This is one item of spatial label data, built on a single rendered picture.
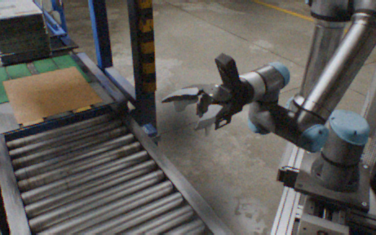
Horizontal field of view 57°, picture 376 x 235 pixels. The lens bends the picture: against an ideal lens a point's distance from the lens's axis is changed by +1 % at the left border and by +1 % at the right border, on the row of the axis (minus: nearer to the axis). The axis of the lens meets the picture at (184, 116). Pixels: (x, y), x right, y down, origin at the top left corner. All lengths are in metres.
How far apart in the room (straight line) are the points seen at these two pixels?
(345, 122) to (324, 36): 0.27
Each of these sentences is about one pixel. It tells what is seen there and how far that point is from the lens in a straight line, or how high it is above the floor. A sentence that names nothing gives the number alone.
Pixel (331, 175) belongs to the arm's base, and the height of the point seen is 0.87.
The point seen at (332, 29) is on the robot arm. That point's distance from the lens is 1.09.
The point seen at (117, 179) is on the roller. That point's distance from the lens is 1.25.
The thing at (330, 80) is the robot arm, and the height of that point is 1.24.
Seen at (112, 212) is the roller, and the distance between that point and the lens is 1.14.
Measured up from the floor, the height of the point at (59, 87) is 0.80.
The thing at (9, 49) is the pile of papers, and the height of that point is 0.88.
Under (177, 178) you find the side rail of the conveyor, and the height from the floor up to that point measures 0.80.
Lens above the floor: 1.63
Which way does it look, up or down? 33 degrees down
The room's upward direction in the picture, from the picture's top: straight up
